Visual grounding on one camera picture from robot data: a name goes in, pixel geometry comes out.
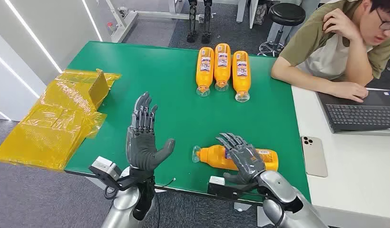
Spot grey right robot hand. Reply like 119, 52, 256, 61
215, 133, 266, 185

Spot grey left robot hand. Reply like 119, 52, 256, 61
126, 92, 176, 173

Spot orange bottle with clear cap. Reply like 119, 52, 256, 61
195, 47, 215, 97
232, 50, 252, 103
192, 144, 279, 172
214, 43, 232, 92

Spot green table mat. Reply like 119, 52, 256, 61
64, 41, 312, 204

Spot beige smartphone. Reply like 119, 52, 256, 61
300, 136, 328, 178

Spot yellow box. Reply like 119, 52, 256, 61
88, 69, 109, 110

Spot dark grey laptop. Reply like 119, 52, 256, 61
316, 89, 390, 136

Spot person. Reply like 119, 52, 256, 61
271, 0, 390, 103

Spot black robot leg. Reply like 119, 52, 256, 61
186, 0, 199, 44
201, 0, 213, 45

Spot patterned bag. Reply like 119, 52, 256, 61
253, 3, 268, 26

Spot black round stool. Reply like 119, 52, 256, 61
258, 3, 306, 58

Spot black-rimmed glasses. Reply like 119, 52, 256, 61
375, 9, 390, 31

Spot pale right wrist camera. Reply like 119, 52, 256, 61
207, 176, 234, 200

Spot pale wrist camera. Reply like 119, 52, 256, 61
207, 176, 234, 200
88, 156, 123, 190

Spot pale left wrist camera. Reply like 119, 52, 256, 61
88, 156, 123, 190

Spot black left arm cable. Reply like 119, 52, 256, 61
103, 185, 119, 201

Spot white metal frame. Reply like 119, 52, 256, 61
105, 0, 205, 43

